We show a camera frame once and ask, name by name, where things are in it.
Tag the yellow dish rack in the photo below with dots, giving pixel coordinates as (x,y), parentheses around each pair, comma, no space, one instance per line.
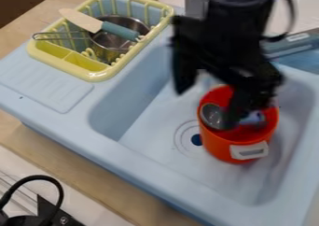
(87,68)

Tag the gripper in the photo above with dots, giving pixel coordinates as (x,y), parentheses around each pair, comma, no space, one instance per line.
(224,46)

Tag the silver pot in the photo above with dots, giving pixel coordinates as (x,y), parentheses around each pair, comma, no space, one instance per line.
(109,43)

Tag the blue box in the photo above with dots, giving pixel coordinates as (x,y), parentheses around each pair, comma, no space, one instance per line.
(297,50)

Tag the silver spoon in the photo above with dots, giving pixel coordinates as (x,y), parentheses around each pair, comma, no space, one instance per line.
(211,114)

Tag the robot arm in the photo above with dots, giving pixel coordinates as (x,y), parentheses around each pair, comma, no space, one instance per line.
(237,5)

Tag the grey tap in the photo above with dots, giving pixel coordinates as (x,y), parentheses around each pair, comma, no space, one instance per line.
(196,2)

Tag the light blue toy sink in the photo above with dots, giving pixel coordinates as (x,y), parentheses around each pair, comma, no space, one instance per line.
(137,161)

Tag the red bowl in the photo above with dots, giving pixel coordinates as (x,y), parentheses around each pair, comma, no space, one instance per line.
(220,145)

